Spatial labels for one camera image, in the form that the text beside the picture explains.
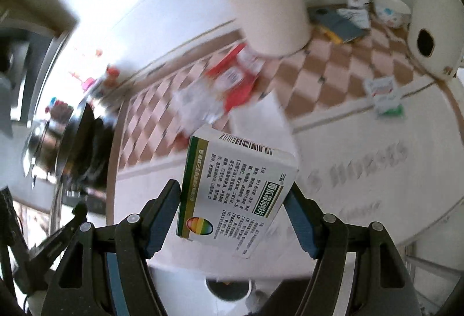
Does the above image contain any white round bin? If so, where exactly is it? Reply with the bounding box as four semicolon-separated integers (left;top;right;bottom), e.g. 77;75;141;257
205;277;252;301

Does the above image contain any grey blue notebook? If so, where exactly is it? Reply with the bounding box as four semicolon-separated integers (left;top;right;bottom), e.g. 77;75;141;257
314;8;367;43

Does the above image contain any beige cylindrical chopstick holder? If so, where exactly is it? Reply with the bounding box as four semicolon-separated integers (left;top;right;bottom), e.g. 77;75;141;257
212;0;312;57

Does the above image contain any white green small packet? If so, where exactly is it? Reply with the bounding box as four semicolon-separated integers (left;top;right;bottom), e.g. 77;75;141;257
363;77;406;119

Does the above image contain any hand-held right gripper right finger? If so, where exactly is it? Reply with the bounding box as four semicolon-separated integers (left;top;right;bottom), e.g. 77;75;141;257
283;183;423;316

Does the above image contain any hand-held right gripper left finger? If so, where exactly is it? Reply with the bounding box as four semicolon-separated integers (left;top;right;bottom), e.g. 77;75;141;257
41;179;181;316

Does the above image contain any crumpled white paper packet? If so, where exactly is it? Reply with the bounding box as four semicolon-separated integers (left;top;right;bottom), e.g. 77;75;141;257
337;8;372;30

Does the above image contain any white green medicine box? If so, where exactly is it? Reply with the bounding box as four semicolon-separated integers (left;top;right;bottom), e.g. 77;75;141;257
175;124;299;260

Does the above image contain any clear crumpled plastic wrapper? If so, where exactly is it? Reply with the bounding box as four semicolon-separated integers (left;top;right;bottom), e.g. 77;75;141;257
171;80;233;138

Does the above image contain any white paper sheet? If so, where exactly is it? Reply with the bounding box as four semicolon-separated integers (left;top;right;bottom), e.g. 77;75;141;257
231;95;301;171

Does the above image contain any checkered tablecloth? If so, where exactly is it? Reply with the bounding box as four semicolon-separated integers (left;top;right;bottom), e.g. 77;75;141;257
107;8;458;226

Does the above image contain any red white snack packet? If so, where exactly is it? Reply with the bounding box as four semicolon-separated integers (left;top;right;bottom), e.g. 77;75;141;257
203;43;267;113

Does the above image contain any white patterned bowl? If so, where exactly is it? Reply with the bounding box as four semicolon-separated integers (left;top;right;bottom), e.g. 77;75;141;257
372;0;412;28

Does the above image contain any white rice cooker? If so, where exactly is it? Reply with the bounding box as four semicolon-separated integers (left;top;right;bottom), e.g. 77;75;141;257
407;0;464;82

